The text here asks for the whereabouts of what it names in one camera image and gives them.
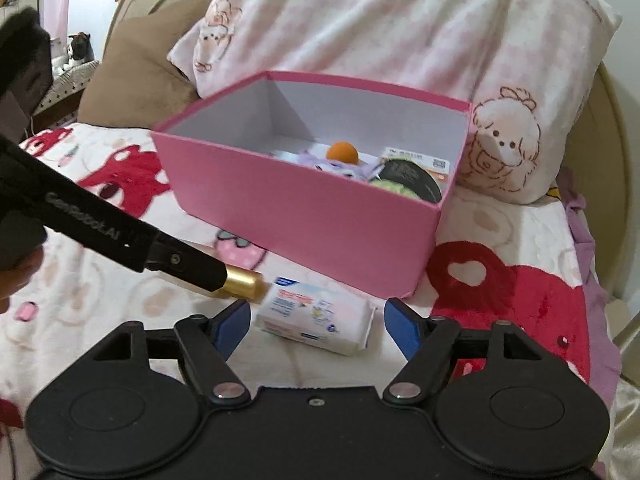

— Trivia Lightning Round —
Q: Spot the lilac sheet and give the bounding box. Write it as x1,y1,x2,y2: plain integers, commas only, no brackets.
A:
557,167,623,376

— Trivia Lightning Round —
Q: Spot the black round compact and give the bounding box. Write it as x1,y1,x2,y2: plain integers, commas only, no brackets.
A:
370,157,443,205

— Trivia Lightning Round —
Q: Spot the orange makeup sponge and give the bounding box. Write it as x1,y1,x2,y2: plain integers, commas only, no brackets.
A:
325,141,360,165

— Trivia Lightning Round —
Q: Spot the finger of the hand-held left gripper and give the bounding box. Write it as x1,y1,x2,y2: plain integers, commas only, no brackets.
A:
144,232,231,295

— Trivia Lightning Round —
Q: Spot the white wet wipes packet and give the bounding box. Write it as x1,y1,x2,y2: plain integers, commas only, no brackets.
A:
252,275,377,357

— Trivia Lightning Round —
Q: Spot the patterned cabinet cover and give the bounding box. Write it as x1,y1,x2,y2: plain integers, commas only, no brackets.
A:
32,60,101,111

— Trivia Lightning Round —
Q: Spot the printed bear blanket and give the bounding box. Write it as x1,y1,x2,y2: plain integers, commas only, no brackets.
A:
0,122,613,480

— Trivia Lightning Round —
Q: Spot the foundation bottle with gold cap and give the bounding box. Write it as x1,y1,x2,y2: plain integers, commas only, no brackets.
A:
220,265,271,303

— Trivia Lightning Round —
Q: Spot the cream bed sheet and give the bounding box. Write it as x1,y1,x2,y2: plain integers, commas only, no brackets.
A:
590,375,640,480

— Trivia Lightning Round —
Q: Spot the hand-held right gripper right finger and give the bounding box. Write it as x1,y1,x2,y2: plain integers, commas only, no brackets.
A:
383,297,568,405

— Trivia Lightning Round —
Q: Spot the white packet with orange label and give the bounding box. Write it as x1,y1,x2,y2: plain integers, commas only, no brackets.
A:
382,146,453,186

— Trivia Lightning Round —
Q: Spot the brown pillow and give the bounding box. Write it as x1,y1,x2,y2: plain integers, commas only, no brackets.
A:
77,15,211,123

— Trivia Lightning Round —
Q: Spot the pink cardboard box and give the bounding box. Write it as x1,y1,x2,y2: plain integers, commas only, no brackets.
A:
150,71,473,301

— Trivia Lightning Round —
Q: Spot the black and white plush toy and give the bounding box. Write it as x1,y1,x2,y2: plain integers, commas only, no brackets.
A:
65,31,96,66

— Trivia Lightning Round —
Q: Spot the purple plush toy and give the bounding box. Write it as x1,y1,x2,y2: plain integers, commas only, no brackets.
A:
299,150,386,183

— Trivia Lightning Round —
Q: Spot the person's left hand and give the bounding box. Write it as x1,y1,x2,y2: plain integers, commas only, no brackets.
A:
0,249,46,313

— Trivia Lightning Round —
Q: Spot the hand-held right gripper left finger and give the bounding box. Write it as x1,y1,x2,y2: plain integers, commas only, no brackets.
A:
75,300,251,406

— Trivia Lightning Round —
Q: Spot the pink printed pillow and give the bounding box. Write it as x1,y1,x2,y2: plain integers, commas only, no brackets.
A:
167,0,623,206

